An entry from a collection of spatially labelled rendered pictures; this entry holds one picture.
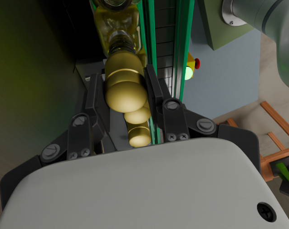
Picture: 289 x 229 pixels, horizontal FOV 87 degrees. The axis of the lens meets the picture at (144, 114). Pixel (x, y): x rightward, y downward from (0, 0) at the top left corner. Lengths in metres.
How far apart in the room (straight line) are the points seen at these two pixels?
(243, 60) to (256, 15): 0.44
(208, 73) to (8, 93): 0.91
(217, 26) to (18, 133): 0.74
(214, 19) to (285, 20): 0.26
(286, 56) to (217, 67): 0.49
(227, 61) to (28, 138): 0.95
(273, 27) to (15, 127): 0.61
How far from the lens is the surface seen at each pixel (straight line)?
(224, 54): 0.96
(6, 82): 0.21
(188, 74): 0.57
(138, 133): 0.22
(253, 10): 0.66
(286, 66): 0.54
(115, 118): 0.61
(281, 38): 0.57
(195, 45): 0.85
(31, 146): 0.21
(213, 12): 0.74
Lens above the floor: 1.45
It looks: 41 degrees down
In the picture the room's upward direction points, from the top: 169 degrees clockwise
